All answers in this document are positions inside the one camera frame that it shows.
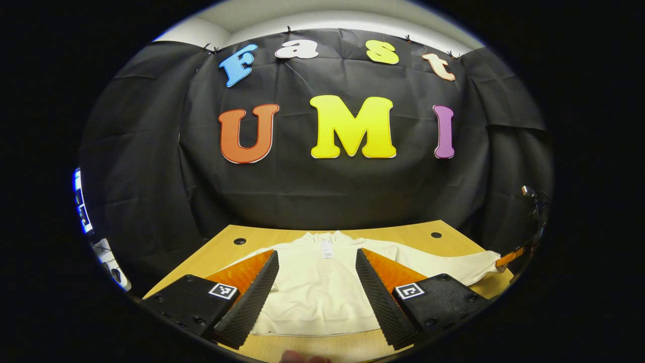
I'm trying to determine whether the white computer desk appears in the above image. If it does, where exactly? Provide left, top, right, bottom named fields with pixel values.
left=92, top=238, right=133, bottom=292

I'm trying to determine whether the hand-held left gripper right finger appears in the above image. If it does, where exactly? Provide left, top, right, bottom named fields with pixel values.
left=355, top=248, right=492, bottom=351

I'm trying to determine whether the black backdrop cloth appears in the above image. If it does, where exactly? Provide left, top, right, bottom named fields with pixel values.
left=78, top=28, right=555, bottom=298

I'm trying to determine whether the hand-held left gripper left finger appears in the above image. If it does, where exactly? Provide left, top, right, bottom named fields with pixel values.
left=141, top=249, right=280, bottom=349

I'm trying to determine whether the cream sweatshirt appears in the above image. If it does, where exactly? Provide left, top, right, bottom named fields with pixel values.
left=222, top=231, right=504, bottom=337

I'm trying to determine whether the computer monitor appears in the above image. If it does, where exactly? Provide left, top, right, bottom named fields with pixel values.
left=73, top=168, right=95, bottom=235

